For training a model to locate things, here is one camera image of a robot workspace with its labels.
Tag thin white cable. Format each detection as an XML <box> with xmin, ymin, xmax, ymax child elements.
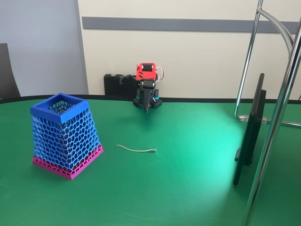
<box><xmin>116</xmin><ymin>144</ymin><xmax>157</xmax><ymax>154</ymax></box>

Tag blue magenta lattice basket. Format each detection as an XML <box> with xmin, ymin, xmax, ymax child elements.
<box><xmin>30</xmin><ymin>93</ymin><xmax>104</xmax><ymax>181</ymax></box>

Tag black plastic case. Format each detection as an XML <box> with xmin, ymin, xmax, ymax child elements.
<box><xmin>103</xmin><ymin>73</ymin><xmax>140</xmax><ymax>96</ymax></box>

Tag clear plastic clip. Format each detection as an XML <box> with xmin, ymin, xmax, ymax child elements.
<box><xmin>238</xmin><ymin>114</ymin><xmax>270</xmax><ymax>125</ymax></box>

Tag thin chrome bent tube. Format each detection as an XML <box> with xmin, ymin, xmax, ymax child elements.
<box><xmin>233</xmin><ymin>0</ymin><xmax>301</xmax><ymax>128</ymax></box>

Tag black flat monitor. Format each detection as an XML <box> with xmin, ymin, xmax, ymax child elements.
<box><xmin>232</xmin><ymin>73</ymin><xmax>267</xmax><ymax>186</ymax></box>

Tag thick chrome pole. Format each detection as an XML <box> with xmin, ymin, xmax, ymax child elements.
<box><xmin>240</xmin><ymin>22</ymin><xmax>301</xmax><ymax>226</ymax></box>

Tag dark chair backrest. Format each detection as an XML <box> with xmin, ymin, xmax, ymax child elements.
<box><xmin>0</xmin><ymin>43</ymin><xmax>22</xmax><ymax>100</ymax></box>

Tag curved chrome brace tube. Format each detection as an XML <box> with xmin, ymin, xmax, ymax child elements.
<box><xmin>257</xmin><ymin>7</ymin><xmax>295</xmax><ymax>47</ymax></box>

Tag white red servo wires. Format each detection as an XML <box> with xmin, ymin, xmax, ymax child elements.
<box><xmin>154</xmin><ymin>66</ymin><xmax>165</xmax><ymax>82</ymax></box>

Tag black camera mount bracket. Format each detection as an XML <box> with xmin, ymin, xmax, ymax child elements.
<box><xmin>119</xmin><ymin>73</ymin><xmax>137</xmax><ymax>85</ymax></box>

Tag grey wall rail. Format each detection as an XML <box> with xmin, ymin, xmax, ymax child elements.
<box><xmin>81</xmin><ymin>16</ymin><xmax>300</xmax><ymax>34</ymax></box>

